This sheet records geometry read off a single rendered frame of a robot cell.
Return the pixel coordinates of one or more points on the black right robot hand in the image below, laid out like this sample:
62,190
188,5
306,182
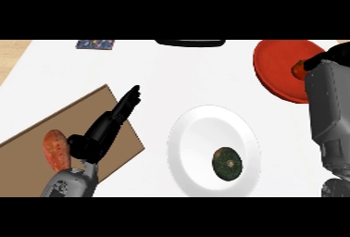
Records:
337,55

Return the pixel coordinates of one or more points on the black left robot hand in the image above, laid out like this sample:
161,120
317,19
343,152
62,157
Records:
102,129

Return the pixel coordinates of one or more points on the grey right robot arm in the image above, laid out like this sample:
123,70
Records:
331,123

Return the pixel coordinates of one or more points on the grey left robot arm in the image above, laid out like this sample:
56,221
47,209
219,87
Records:
71,182

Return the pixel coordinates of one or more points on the red tomato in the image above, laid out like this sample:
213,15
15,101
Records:
298,71

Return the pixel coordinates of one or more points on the red plate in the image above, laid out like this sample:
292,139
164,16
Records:
279,68

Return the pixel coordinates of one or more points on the white bowl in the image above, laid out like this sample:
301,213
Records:
213,151

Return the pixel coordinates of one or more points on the brown cutting board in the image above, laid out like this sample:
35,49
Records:
59,145

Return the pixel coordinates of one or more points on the orange red vegetable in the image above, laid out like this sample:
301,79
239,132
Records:
56,150

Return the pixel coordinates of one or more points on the blue patterned object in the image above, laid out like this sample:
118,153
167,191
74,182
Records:
94,44

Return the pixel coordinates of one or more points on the dark green round vegetable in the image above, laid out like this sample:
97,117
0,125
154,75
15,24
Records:
226,163

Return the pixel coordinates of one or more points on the black flat object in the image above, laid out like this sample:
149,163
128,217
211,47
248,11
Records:
190,42

